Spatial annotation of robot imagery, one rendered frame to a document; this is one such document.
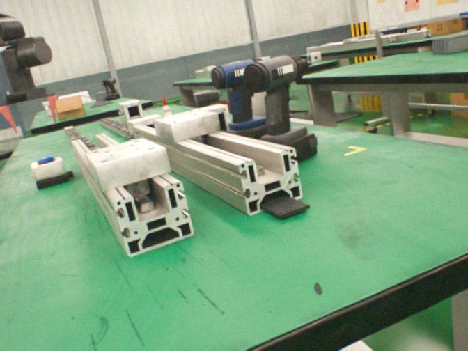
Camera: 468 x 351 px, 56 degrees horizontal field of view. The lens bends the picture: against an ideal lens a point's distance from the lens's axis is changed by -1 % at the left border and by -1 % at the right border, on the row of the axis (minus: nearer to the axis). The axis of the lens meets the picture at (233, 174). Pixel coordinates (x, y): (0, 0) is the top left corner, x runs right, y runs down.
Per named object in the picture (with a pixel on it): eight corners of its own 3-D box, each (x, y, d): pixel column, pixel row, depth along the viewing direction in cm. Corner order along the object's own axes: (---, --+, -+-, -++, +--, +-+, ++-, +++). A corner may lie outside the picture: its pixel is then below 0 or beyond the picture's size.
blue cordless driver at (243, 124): (223, 149, 121) (207, 67, 115) (285, 131, 128) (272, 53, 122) (235, 152, 114) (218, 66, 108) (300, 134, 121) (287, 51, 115)
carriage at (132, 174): (94, 188, 82) (84, 152, 80) (152, 171, 85) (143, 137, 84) (106, 209, 67) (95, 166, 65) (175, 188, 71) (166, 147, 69)
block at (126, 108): (119, 122, 238) (115, 105, 235) (140, 118, 242) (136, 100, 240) (123, 124, 229) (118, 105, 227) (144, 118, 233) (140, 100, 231)
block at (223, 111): (191, 140, 144) (184, 111, 141) (225, 132, 146) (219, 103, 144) (197, 145, 134) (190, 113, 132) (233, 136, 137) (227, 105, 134)
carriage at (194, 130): (159, 146, 111) (152, 119, 109) (200, 135, 115) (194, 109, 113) (177, 154, 96) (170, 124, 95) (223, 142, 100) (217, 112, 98)
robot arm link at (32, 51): (12, 23, 114) (-16, 24, 107) (45, 12, 110) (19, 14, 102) (27, 69, 118) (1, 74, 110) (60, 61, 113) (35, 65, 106)
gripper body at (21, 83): (47, 93, 114) (38, 65, 112) (5, 102, 110) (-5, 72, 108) (47, 93, 119) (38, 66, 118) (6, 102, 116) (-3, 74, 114)
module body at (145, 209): (79, 168, 135) (71, 141, 132) (111, 159, 138) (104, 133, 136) (128, 258, 63) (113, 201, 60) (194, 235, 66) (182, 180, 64)
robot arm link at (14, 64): (11, 47, 115) (-7, 49, 110) (30, 42, 112) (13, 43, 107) (19, 74, 117) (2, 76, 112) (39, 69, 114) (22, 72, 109)
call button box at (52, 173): (37, 184, 123) (30, 163, 122) (73, 175, 127) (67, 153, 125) (37, 190, 116) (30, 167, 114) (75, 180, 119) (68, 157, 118)
